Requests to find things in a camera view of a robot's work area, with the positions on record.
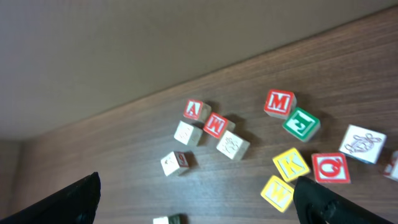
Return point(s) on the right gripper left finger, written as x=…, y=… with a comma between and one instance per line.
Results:
x=76, y=203

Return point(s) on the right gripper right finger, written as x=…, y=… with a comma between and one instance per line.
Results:
x=316, y=204

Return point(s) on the yellow K letter block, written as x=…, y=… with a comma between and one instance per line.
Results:
x=291, y=165

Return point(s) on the yellow W letter block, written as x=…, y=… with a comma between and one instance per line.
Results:
x=278, y=193

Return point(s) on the red Q letter block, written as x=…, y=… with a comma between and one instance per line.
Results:
x=330, y=168

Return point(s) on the green E letter block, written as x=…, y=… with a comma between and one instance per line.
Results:
x=302, y=125

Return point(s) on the blue sided picture block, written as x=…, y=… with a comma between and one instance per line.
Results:
x=362, y=144

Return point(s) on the rightmost plain wooden block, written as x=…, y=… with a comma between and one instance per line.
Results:
x=391, y=169

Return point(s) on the lone plain wooden block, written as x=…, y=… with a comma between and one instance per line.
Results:
x=172, y=219

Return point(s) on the blue edged picture block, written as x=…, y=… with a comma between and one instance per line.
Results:
x=233, y=146

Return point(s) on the plain block beside V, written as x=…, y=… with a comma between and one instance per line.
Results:
x=174, y=163

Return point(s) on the red M letter block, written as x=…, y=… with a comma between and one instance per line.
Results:
x=280, y=103

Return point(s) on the red W letter block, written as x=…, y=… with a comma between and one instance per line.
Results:
x=216, y=125

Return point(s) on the teal edged picture block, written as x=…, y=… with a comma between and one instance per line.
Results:
x=188, y=134

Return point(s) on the red A letter block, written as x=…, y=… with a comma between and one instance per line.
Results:
x=197, y=110

